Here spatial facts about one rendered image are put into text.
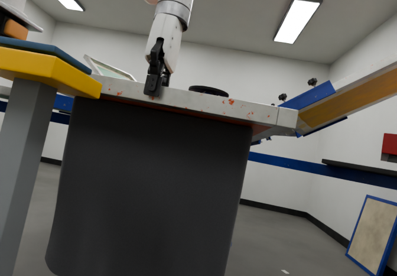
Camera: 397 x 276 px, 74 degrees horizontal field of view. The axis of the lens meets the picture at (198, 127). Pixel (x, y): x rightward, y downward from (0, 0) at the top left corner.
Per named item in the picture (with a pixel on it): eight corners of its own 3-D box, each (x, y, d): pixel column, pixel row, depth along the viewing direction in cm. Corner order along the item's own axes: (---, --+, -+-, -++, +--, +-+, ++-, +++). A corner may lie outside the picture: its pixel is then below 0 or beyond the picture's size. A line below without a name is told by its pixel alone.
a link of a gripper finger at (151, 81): (150, 62, 54) (143, 94, 53) (146, 57, 51) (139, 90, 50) (165, 65, 54) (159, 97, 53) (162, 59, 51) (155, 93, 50)
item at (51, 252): (220, 322, 57) (254, 127, 61) (28, 273, 61) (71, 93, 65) (220, 314, 60) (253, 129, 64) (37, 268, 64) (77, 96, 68)
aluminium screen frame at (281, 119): (295, 129, 52) (298, 110, 52) (20, 78, 57) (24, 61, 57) (249, 143, 130) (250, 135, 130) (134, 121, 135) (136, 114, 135)
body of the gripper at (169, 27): (160, 26, 63) (150, 72, 62) (149, 2, 53) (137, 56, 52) (191, 31, 62) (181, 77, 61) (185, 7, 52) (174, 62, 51)
